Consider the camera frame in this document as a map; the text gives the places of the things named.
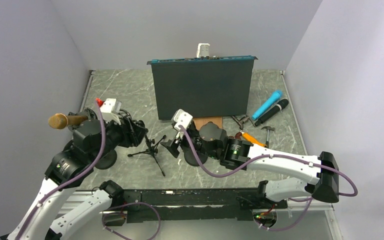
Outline orange utility knife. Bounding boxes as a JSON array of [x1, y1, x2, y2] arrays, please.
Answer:
[[240, 131, 267, 148]]

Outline brown wooden board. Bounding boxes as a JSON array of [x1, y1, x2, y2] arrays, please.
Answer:
[[191, 116, 224, 132]]

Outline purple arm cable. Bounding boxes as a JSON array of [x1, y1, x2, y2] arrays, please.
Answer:
[[178, 125, 359, 233], [13, 99, 107, 240]]

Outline blue handheld microphone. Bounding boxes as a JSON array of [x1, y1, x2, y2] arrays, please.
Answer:
[[251, 90, 283, 121]]

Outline black tripod shock mount stand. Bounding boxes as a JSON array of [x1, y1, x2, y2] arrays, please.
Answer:
[[122, 115, 167, 177]]

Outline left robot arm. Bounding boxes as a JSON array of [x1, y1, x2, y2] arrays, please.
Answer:
[[2, 113, 148, 240]]

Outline gold handheld microphone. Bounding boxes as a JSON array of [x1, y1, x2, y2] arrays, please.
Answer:
[[48, 113, 89, 130]]

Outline black round base mic stand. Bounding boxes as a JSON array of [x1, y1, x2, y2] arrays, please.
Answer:
[[183, 150, 208, 167]]

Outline small black hammer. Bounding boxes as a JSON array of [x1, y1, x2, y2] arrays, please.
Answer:
[[261, 126, 276, 148]]

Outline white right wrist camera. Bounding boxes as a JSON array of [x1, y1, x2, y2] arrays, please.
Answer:
[[172, 109, 193, 139]]

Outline dark grey upright panel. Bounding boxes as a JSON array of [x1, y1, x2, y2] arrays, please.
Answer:
[[147, 55, 257, 120]]

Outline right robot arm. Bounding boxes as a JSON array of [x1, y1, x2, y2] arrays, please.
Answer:
[[162, 122, 340, 208]]

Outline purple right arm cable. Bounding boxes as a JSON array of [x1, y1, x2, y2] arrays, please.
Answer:
[[178, 125, 359, 233]]

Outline left round base mic stand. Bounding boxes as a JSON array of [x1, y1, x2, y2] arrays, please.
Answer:
[[94, 150, 118, 170]]

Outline maroon spray nozzle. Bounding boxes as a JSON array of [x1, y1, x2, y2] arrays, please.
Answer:
[[234, 132, 243, 139]]

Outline white device behind panel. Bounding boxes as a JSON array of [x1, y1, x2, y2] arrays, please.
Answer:
[[196, 43, 211, 58]]

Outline metal locking pliers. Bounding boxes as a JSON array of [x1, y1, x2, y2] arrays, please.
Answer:
[[230, 115, 256, 130]]

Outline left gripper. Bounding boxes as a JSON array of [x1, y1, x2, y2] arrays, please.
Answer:
[[91, 113, 149, 163]]

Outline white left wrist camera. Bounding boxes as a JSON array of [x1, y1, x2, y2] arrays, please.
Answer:
[[100, 98, 122, 124]]

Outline black condenser microphone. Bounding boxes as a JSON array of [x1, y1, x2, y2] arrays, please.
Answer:
[[254, 98, 289, 127]]

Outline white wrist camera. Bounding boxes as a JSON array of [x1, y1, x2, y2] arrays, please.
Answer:
[[100, 98, 122, 124], [172, 109, 193, 139]]

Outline black front rail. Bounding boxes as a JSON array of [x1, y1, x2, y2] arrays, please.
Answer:
[[111, 188, 288, 223]]

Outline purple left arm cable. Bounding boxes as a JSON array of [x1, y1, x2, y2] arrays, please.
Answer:
[[13, 99, 107, 240]]

